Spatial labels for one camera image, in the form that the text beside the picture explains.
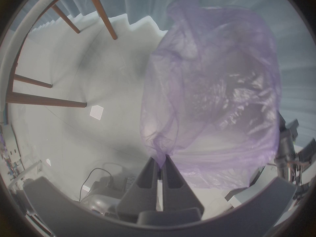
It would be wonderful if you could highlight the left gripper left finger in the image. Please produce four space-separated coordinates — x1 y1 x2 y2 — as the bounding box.
116 156 158 223

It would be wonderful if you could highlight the black cable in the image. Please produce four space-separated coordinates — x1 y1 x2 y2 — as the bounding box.
79 168 114 202

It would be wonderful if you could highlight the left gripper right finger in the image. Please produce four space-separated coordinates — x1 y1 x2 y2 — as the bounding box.
162 155 205 219

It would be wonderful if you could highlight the white chair with wooden legs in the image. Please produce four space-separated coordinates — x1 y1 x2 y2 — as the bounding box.
0 0 118 123

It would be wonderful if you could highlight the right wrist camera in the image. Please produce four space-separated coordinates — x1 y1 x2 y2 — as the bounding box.
286 119 300 140

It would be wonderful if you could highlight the white trash bin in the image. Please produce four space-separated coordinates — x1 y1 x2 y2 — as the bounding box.
170 122 277 189

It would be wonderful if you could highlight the purple plastic bag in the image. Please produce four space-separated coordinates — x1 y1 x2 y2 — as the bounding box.
139 0 282 190

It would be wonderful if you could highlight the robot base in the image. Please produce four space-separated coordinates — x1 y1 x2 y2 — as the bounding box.
81 162 266 218

